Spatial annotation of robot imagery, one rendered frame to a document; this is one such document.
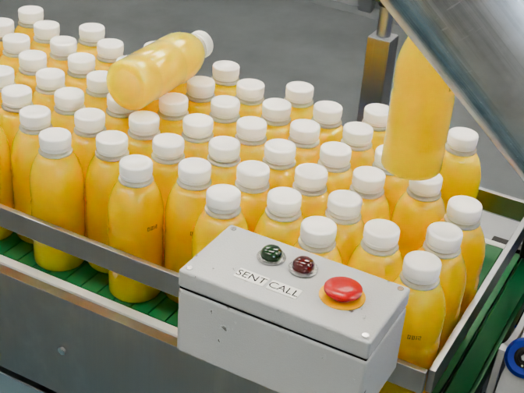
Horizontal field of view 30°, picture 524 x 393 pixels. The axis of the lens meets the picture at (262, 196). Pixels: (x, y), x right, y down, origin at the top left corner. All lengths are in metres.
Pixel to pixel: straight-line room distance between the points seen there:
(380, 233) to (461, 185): 0.26
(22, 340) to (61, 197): 0.22
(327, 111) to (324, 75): 2.85
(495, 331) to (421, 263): 0.27
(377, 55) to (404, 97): 0.50
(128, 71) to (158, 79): 0.04
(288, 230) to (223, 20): 3.59
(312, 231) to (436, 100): 0.19
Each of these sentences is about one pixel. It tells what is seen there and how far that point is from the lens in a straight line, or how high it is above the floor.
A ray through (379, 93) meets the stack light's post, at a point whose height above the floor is 1.01.
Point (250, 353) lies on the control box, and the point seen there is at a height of 1.03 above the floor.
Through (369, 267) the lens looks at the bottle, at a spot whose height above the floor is 1.05.
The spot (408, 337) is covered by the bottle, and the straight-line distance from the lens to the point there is 1.04.
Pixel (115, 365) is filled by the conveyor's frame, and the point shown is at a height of 0.83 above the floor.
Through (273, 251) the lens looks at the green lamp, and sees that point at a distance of 0.95.
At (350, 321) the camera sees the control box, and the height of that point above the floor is 1.10.
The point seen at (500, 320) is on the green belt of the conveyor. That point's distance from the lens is 1.29.
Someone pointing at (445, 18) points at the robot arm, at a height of 1.48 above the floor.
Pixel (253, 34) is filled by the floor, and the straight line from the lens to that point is 4.51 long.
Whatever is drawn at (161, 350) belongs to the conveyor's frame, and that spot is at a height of 0.88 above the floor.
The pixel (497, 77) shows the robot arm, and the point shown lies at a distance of 0.50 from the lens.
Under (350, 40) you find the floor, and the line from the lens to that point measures 4.54.
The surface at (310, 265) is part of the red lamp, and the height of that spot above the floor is 1.11.
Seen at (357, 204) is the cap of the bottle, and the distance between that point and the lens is 1.10.
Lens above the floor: 1.64
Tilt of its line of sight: 31 degrees down
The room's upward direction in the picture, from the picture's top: 5 degrees clockwise
